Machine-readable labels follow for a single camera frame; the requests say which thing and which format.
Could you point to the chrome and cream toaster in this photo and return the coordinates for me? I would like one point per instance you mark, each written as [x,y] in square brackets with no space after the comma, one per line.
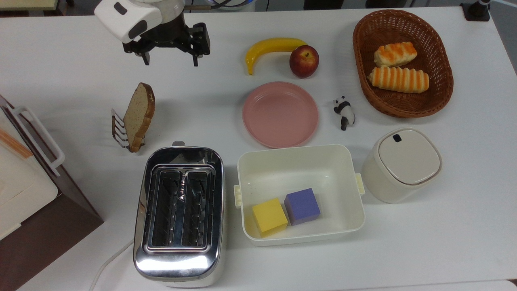
[177,262]

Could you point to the yellow cube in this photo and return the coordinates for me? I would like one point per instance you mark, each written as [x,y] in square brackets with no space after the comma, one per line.
[270,216]

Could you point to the purple cube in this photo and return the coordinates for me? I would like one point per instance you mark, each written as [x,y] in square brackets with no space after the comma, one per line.
[302,206]

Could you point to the pink plate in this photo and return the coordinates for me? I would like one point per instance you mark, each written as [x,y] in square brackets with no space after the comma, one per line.
[280,115]

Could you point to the yellow banana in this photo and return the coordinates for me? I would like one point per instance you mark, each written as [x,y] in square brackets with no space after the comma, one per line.
[274,45]

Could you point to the white plastic storage box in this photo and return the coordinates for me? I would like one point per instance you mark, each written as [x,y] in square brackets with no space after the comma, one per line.
[299,169]

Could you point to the cream lidded canister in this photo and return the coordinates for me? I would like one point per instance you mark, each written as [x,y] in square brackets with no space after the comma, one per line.
[404,161]

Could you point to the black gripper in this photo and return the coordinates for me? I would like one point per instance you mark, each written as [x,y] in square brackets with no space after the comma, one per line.
[173,34]

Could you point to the long striped bread roll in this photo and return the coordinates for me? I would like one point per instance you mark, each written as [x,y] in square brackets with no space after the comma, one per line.
[398,80]

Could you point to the brown-crusted bread slice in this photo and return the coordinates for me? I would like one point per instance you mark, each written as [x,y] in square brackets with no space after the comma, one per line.
[137,113]

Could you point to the black mount base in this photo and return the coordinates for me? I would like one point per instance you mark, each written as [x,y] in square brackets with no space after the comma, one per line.
[476,11]

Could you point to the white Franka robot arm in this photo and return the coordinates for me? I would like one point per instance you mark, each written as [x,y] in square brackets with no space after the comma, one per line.
[121,20]

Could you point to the metal toast rack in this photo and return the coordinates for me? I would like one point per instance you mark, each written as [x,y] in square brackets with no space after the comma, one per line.
[118,129]

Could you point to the brown wicker basket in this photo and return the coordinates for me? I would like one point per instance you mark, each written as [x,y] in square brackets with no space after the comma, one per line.
[404,107]

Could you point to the panda figurine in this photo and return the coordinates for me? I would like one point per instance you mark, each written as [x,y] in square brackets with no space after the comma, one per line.
[345,113]

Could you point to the short striped bread roll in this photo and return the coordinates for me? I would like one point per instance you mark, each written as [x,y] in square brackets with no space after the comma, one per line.
[395,54]

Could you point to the red apple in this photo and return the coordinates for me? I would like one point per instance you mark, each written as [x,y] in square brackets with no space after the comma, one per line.
[303,61]

